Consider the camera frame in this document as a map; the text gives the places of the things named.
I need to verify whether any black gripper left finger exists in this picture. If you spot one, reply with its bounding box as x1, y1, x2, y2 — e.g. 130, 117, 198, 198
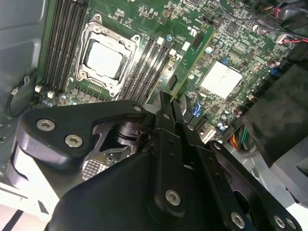
9, 92, 191, 217

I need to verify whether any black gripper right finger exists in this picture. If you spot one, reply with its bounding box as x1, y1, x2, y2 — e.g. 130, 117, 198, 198
172, 101, 303, 231

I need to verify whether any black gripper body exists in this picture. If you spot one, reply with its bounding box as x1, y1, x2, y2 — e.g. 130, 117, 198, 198
48, 149, 229, 231

